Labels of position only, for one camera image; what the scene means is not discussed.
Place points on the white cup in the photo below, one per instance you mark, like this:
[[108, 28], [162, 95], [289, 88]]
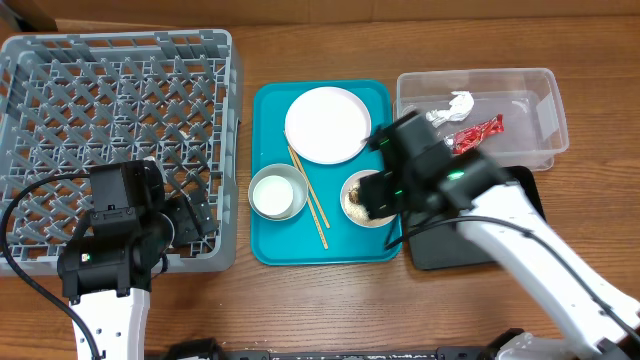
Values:
[[273, 196]]

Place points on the red snack wrapper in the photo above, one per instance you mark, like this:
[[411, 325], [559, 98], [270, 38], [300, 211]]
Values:
[[472, 137]]

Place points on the white rice pile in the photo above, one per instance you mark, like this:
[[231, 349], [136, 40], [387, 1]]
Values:
[[357, 212]]

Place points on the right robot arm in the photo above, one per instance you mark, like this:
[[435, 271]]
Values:
[[490, 209]]

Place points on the lower wooden chopstick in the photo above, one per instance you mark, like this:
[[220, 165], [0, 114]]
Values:
[[313, 211]]

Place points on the grey bowl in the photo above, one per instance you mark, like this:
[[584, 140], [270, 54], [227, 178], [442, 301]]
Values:
[[296, 180]]

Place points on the small white bowl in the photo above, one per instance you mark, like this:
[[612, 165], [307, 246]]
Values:
[[354, 179]]

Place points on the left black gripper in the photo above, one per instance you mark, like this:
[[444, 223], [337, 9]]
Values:
[[195, 215]]

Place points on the white tissue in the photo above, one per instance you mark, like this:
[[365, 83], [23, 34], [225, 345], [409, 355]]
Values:
[[459, 108]]

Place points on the brown food scrap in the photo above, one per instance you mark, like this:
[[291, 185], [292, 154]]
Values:
[[353, 195]]

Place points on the clear plastic bin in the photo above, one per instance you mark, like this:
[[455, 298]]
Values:
[[535, 127]]

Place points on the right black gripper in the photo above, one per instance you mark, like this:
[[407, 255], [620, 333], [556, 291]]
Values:
[[372, 197]]

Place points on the large white plate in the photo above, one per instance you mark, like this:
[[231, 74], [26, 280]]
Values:
[[327, 125]]

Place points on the black waste tray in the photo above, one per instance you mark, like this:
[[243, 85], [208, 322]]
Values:
[[443, 247]]

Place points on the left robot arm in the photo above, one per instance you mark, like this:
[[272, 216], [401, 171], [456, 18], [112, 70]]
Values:
[[107, 276]]

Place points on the teal plastic tray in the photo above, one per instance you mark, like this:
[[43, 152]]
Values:
[[296, 241]]

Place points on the grey plastic dish rack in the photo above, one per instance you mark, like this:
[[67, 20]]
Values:
[[73, 101]]

